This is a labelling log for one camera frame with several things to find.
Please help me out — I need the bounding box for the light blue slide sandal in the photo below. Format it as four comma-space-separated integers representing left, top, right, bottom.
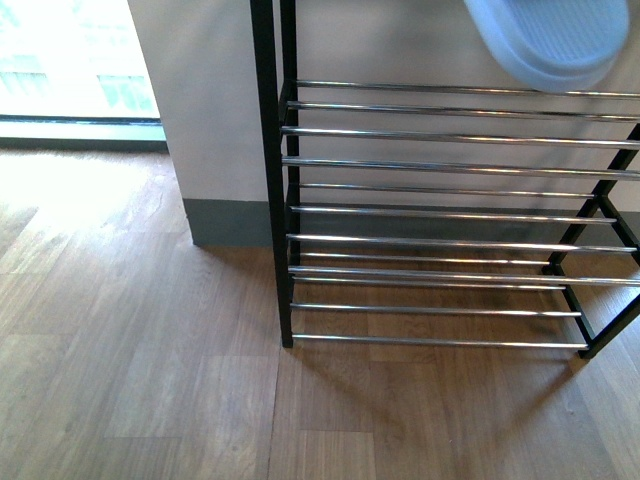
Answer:
465, 1, 631, 93

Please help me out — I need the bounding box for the black metal shoe rack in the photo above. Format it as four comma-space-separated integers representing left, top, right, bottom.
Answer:
250, 1, 639, 358

